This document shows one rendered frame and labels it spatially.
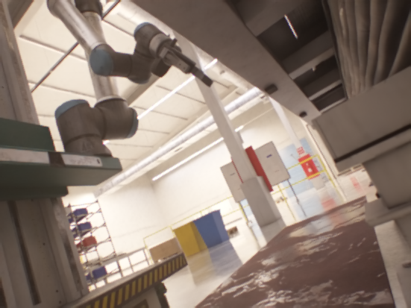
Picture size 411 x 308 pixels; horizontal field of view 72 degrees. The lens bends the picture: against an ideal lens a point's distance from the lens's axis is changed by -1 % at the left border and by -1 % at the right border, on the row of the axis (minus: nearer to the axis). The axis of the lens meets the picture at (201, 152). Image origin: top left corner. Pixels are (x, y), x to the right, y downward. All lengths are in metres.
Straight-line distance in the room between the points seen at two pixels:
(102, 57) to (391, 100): 0.91
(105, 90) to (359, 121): 1.18
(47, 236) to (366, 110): 1.07
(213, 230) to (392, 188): 6.03
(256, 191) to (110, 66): 4.89
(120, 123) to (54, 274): 0.63
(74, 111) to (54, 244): 0.50
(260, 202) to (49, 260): 4.86
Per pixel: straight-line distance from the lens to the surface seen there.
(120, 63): 1.10
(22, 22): 12.63
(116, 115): 1.32
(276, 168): 8.82
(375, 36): 0.63
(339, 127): 0.34
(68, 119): 1.24
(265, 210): 5.72
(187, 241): 6.69
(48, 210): 1.18
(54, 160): 1.02
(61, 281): 1.18
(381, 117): 0.34
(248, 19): 0.78
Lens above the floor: 0.36
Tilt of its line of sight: 14 degrees up
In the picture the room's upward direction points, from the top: 24 degrees counter-clockwise
